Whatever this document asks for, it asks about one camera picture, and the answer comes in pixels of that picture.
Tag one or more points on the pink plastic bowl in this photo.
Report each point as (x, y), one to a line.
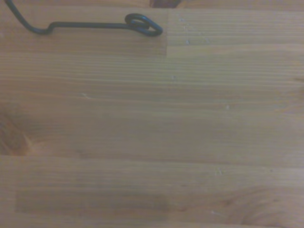
(165, 2)

